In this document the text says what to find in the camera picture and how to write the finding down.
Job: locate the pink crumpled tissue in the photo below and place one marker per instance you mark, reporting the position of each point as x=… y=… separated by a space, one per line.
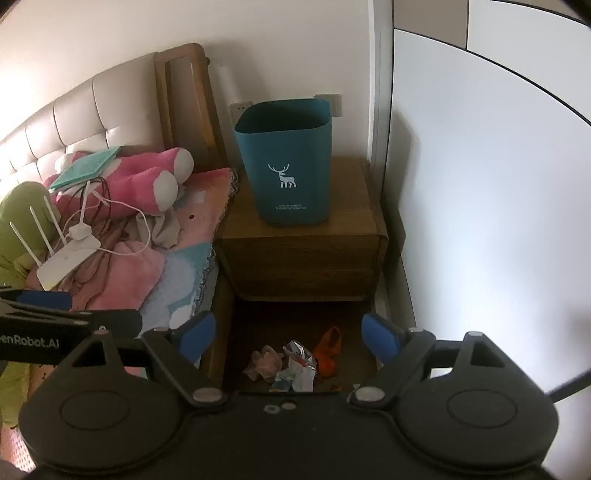
x=263 y=364

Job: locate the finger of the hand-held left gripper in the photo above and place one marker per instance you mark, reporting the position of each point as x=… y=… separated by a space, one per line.
x=120 y=321
x=46 y=300

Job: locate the wooden nightstand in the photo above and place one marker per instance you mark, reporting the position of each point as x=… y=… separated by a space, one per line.
x=295 y=258

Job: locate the teal book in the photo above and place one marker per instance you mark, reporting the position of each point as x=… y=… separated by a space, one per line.
x=85 y=168

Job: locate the orange plastic bag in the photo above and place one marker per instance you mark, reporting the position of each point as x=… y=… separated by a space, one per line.
x=328 y=350

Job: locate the white wall socket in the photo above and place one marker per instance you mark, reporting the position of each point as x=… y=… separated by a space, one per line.
x=333 y=104
x=239 y=110

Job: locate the green plush pillow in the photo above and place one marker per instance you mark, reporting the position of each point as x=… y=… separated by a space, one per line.
x=23 y=207

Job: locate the white crumpled printed wrapper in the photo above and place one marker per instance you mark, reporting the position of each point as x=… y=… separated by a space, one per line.
x=300 y=378

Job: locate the pink plush toy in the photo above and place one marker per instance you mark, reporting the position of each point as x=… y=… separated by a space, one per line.
x=138 y=180

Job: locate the teal deer print bin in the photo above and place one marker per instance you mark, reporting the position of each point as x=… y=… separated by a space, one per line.
x=286 y=152

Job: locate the grey cloth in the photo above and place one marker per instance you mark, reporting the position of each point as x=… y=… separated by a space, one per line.
x=164 y=230

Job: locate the white router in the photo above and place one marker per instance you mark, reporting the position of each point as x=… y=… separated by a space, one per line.
x=64 y=265

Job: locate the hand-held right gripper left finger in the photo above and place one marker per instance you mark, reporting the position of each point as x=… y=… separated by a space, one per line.
x=198 y=337

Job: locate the pink cloth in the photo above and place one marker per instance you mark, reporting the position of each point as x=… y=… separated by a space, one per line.
x=120 y=277

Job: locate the beige tufted headboard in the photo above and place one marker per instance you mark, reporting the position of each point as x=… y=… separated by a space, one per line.
x=115 y=106

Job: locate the wooden bed frame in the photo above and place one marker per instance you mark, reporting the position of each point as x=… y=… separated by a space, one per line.
x=184 y=115

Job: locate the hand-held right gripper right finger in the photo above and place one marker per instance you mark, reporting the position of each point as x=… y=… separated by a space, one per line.
x=378 y=339

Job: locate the printed blanket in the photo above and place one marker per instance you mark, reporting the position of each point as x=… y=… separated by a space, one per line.
x=198 y=217

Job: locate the white wardrobe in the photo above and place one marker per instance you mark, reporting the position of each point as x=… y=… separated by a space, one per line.
x=485 y=207

